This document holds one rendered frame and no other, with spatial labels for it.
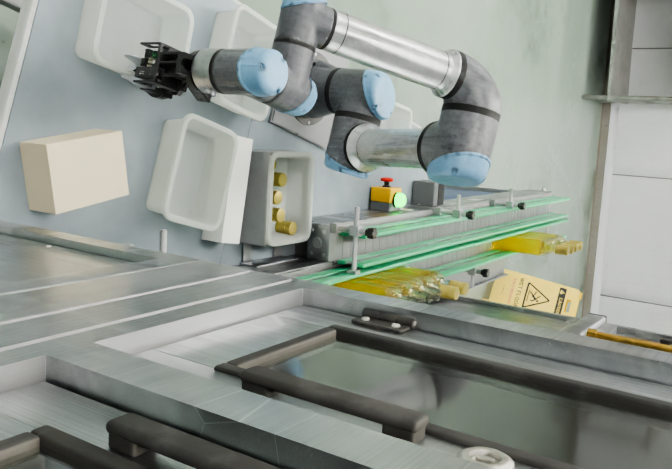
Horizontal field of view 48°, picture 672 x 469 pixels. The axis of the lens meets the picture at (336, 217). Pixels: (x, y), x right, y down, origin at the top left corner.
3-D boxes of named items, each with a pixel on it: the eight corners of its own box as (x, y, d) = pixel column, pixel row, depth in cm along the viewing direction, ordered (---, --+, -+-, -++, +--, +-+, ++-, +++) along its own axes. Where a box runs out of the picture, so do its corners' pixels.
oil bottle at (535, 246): (490, 248, 281) (565, 259, 266) (492, 234, 281) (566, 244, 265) (496, 247, 286) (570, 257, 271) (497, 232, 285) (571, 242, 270)
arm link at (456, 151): (364, 124, 193) (514, 118, 146) (352, 180, 192) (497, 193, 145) (325, 111, 186) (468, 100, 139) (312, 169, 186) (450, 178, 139)
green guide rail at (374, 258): (337, 263, 192) (363, 268, 187) (337, 259, 192) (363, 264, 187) (551, 214, 337) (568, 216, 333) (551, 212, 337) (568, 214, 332)
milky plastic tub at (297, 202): (239, 243, 179) (268, 248, 174) (243, 149, 176) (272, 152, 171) (284, 236, 193) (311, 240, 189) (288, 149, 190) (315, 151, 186)
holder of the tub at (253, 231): (237, 264, 180) (263, 269, 176) (242, 150, 176) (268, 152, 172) (281, 256, 194) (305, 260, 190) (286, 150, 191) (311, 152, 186)
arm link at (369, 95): (359, 75, 193) (405, 79, 186) (348, 126, 193) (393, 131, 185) (334, 60, 183) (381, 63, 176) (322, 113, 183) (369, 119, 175)
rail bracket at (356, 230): (327, 270, 188) (369, 278, 181) (330, 204, 186) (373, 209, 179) (333, 268, 191) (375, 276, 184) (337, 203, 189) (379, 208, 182)
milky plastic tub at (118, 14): (77, -33, 135) (109, -37, 130) (166, 12, 154) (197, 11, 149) (59, 60, 134) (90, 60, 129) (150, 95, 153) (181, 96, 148)
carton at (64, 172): (19, 141, 128) (46, 144, 124) (94, 128, 141) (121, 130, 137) (29, 209, 131) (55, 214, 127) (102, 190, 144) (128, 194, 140)
